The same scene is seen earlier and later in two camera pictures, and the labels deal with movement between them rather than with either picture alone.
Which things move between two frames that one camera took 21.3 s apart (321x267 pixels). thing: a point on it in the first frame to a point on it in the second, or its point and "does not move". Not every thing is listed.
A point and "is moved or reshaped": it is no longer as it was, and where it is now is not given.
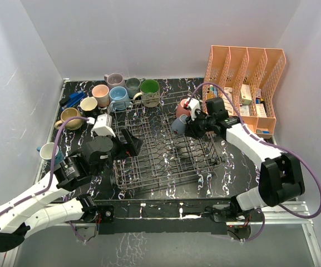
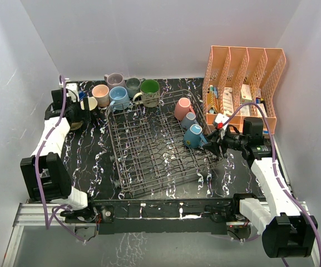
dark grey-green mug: x=133 y=85 does not move
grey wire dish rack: x=165 y=157 does not move
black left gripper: x=133 y=146 to x=83 y=115
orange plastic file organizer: x=247 y=80 does not move
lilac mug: x=114 y=79 does not move
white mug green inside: x=150 y=94 does not move
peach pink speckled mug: x=101 y=93 does not move
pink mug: x=181 y=110 does not move
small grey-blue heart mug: x=179 y=125 is moved or reshaped
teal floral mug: x=46 y=152 is moved or reshaped
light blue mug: x=119 y=98 does not move
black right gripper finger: x=194 y=127 to x=213 y=136
